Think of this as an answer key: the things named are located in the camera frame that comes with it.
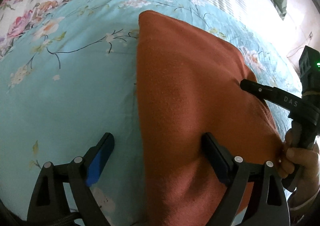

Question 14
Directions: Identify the light blue floral bedsheet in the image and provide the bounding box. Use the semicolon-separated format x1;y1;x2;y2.
1;0;301;225

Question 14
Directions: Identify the orange towel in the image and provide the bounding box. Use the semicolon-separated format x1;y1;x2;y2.
137;11;282;225

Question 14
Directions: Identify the person's right hand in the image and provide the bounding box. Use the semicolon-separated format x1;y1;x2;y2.
278;129;319;207

